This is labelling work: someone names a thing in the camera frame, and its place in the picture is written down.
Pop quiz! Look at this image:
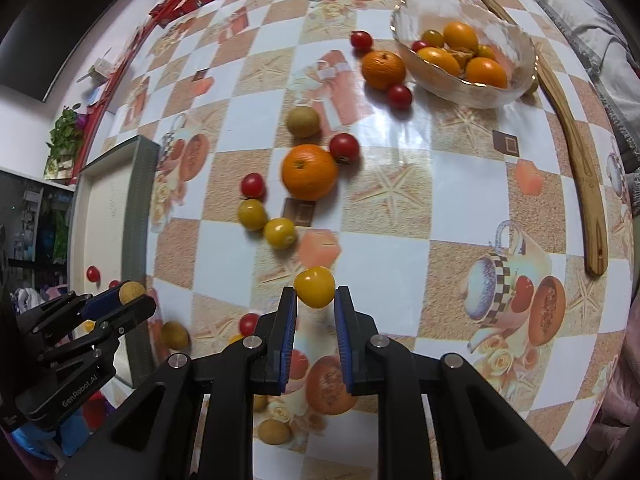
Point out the clear glass bowl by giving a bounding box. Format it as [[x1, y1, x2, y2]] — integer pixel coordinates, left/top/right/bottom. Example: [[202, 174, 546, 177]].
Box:
[[390, 0, 539, 109]]

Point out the tan longan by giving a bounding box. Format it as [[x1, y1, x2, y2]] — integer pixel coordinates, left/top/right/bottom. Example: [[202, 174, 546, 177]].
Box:
[[256, 419, 291, 445], [118, 281, 147, 304], [160, 321, 190, 350]]

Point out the green potted plant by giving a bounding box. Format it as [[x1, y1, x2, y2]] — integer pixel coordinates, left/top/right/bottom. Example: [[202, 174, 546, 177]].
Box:
[[47, 105, 85, 163]]

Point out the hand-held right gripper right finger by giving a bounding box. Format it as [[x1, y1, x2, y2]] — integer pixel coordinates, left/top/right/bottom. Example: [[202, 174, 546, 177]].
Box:
[[334, 286, 576, 480]]

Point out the grey blanket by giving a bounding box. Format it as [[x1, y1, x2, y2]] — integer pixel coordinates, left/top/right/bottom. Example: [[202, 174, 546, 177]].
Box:
[[500, 0, 640, 171]]

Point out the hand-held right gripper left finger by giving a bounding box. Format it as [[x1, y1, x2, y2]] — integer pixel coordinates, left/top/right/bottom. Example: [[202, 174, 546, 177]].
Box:
[[57, 287, 300, 480]]

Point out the small orange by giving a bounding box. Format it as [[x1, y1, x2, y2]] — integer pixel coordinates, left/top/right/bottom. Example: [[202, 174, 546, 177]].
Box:
[[465, 57, 509, 89], [443, 21, 480, 52], [416, 47, 462, 77], [361, 50, 406, 92]]

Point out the grey rimmed tray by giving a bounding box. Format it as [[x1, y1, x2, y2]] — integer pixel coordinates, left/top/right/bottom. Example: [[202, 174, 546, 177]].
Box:
[[74, 135, 162, 388]]

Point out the large orange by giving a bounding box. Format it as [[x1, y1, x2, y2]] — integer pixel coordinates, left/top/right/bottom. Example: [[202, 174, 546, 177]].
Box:
[[281, 144, 339, 201]]

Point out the long wooden back scratcher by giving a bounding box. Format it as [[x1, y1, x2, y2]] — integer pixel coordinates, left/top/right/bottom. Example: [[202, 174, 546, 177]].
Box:
[[451, 0, 609, 276]]

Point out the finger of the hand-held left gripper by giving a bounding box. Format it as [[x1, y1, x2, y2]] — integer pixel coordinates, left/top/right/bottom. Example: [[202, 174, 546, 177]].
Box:
[[15, 282, 123, 333], [36, 294, 157, 368]]

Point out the brown green kiwi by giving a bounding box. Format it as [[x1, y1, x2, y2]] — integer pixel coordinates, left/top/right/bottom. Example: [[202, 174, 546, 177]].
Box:
[[286, 106, 321, 139]]

